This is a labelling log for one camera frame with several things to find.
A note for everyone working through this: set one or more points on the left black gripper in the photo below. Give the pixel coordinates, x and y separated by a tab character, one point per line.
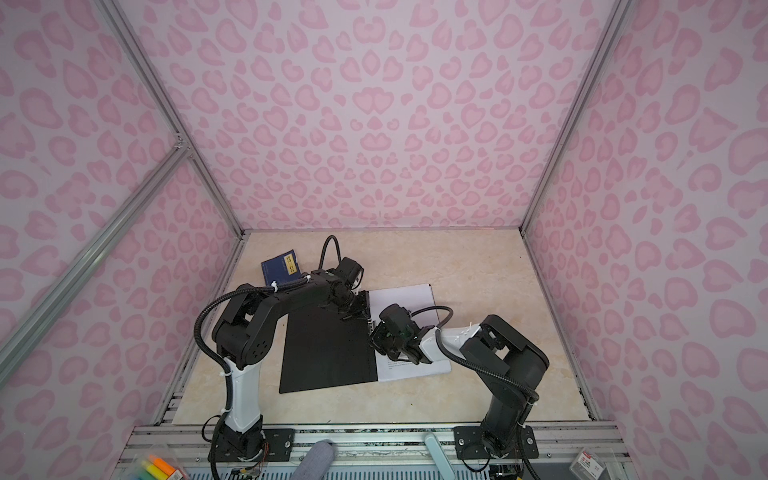
362	313

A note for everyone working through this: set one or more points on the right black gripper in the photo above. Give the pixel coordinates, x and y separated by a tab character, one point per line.
376	341

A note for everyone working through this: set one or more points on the paper sheet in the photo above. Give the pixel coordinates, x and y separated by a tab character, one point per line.
419	300

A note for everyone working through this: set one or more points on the red folder black inside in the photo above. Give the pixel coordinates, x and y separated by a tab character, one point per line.
321	351

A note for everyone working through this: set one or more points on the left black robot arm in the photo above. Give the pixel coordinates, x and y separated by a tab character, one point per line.
237	331

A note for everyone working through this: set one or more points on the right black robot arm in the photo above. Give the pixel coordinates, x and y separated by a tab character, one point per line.
509	365

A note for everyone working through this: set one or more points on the blue booklet yellow label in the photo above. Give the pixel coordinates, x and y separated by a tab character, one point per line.
281	269

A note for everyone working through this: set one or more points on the red white label box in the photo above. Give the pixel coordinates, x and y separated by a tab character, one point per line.
587	466

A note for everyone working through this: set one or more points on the highlighter pens box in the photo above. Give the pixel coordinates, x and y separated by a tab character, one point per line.
153	467

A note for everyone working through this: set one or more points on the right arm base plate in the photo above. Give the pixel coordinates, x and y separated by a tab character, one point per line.
473	442

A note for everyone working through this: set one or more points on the light blue tool handle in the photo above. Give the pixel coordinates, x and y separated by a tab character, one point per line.
439	457

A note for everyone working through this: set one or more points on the grey foam roller handle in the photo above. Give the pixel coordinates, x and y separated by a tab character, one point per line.
317	462

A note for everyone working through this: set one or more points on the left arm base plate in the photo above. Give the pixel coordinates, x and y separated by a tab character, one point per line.
271	445

